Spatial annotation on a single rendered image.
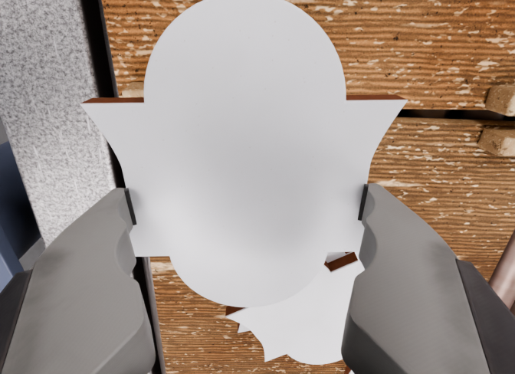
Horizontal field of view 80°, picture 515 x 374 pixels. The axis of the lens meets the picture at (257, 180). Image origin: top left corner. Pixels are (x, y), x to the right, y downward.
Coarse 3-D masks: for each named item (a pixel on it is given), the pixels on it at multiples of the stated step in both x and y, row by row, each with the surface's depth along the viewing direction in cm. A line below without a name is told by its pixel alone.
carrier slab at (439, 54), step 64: (128, 0) 20; (192, 0) 20; (320, 0) 21; (384, 0) 21; (448, 0) 21; (512, 0) 21; (128, 64) 22; (384, 64) 23; (448, 64) 23; (512, 64) 23
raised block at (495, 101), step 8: (496, 88) 23; (504, 88) 22; (512, 88) 22; (488, 96) 23; (496, 96) 23; (504, 96) 22; (512, 96) 21; (488, 104) 23; (496, 104) 23; (504, 104) 22; (512, 104) 22; (504, 112) 22; (512, 112) 22
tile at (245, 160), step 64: (256, 0) 10; (192, 64) 10; (256, 64) 10; (320, 64) 11; (128, 128) 11; (192, 128) 11; (256, 128) 11; (320, 128) 12; (384, 128) 12; (192, 192) 13; (256, 192) 13; (320, 192) 13; (192, 256) 14; (256, 256) 14; (320, 256) 14
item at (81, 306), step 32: (128, 192) 11; (96, 224) 10; (128, 224) 12; (64, 256) 8; (96, 256) 8; (128, 256) 10; (32, 288) 8; (64, 288) 8; (96, 288) 8; (128, 288) 8; (32, 320) 7; (64, 320) 7; (96, 320) 7; (128, 320) 7; (32, 352) 6; (64, 352) 6; (96, 352) 6; (128, 352) 6
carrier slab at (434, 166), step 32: (416, 128) 25; (448, 128) 25; (480, 128) 25; (512, 128) 25; (384, 160) 26; (416, 160) 26; (448, 160) 26; (480, 160) 26; (512, 160) 26; (416, 192) 27; (448, 192) 28; (480, 192) 28; (512, 192) 28; (448, 224) 29; (480, 224) 29; (512, 224) 29; (160, 256) 30; (480, 256) 31; (160, 288) 32; (160, 320) 34; (192, 320) 34; (224, 320) 34; (192, 352) 36; (224, 352) 36; (256, 352) 36
